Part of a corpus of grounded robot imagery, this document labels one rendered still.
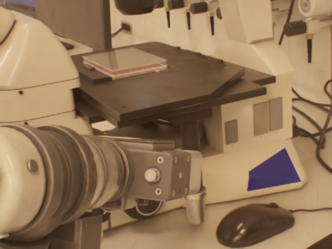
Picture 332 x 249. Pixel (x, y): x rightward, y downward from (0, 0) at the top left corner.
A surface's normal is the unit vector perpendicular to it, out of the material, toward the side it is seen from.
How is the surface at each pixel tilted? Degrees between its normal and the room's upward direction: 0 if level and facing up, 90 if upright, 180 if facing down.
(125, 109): 0
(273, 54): 29
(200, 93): 0
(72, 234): 70
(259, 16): 90
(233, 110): 90
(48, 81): 90
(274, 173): 49
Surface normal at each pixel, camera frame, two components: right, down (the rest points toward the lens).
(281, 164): 0.26, -0.44
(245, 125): 0.44, 0.25
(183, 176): 0.90, 0.06
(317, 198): -0.08, -0.94
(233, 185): 0.21, 0.13
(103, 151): 0.77, -0.54
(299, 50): -0.89, 0.21
